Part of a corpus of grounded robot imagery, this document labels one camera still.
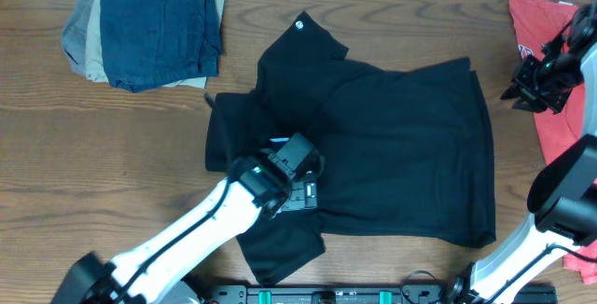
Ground black t-shirt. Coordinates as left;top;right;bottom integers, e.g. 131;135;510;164
205;13;496;285

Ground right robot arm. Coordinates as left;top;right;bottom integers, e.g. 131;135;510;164
442;4;596;304

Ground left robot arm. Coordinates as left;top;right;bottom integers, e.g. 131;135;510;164
50;154;324;304

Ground red t-shirt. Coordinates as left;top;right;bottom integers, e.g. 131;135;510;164
507;0;597;285

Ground navy folded trousers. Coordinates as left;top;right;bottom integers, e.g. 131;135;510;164
99;0;223;94

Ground grey folded trousers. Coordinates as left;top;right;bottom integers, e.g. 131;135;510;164
61;0;94;76

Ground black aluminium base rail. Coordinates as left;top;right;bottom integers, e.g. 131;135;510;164
200;283;559;304

